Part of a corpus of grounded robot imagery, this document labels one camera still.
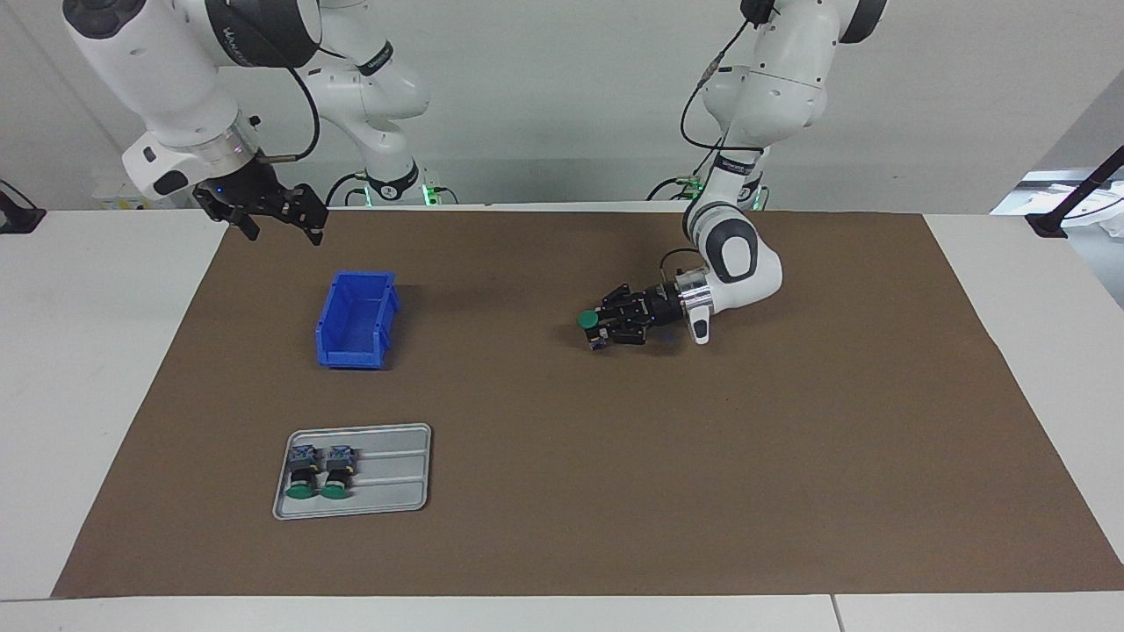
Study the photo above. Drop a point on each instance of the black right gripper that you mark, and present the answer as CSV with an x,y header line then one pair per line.
x,y
250,191

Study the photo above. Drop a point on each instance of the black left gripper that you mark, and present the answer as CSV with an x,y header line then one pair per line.
x,y
654,312

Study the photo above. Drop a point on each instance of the green push button switch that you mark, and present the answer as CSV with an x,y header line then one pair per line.
x,y
303,478
587,321
338,478

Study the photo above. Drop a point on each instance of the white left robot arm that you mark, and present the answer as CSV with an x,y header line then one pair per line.
x,y
781,79

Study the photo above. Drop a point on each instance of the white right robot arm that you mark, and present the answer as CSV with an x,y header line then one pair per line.
x,y
158,79

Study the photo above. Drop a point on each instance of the blue plastic storage bin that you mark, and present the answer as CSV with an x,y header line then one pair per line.
x,y
356,318

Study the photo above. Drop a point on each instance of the brown table mat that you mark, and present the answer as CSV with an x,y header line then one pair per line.
x,y
615,456

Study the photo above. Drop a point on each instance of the black clamp stand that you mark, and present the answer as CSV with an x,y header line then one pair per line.
x,y
1049,224
18,218

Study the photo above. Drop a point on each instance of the grey metal tray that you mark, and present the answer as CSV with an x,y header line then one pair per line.
x,y
395,478

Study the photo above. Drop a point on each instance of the white background equipment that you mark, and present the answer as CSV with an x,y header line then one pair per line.
x,y
1041,186

